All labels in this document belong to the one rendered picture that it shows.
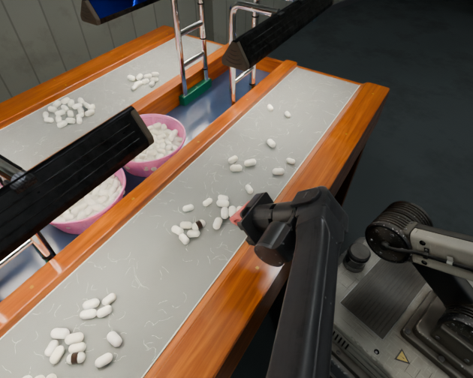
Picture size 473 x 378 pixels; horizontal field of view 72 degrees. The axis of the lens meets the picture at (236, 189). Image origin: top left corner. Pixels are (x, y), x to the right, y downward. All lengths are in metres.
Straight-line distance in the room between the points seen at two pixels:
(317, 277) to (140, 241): 0.56
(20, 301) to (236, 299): 0.47
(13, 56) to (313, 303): 2.53
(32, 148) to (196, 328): 0.85
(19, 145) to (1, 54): 1.42
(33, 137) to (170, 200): 0.59
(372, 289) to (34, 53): 2.46
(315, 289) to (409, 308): 0.79
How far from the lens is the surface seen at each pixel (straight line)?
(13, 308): 0.88
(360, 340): 1.09
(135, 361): 0.76
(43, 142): 1.31
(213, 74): 1.63
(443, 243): 0.88
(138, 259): 0.86
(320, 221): 0.50
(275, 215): 0.62
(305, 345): 0.38
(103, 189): 1.05
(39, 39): 2.72
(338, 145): 1.15
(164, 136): 1.19
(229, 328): 0.73
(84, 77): 1.59
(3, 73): 2.73
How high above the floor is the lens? 1.45
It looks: 47 degrees down
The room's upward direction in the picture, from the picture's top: 1 degrees clockwise
